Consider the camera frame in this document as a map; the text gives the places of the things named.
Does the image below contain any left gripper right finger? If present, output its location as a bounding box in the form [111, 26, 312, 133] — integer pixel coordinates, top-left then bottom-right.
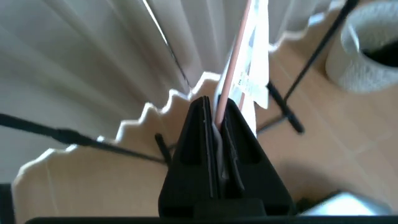
[220, 98, 295, 217]

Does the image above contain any black clothes rack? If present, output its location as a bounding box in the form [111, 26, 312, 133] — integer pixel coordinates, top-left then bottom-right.
[0, 0, 361, 166]

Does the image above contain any pink clothes hanger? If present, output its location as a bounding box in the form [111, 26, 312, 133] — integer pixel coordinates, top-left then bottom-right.
[214, 0, 253, 130]

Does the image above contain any white printed t-shirt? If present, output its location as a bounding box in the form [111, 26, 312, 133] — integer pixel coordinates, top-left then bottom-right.
[213, 0, 270, 181]

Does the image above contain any beige curtain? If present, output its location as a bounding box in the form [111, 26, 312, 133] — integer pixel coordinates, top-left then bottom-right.
[0, 0, 333, 184]

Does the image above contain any white laundry basket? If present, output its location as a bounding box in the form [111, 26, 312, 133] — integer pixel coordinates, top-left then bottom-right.
[325, 0, 398, 94]

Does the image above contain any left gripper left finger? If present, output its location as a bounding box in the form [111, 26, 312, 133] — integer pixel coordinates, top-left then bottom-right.
[158, 95, 222, 218]

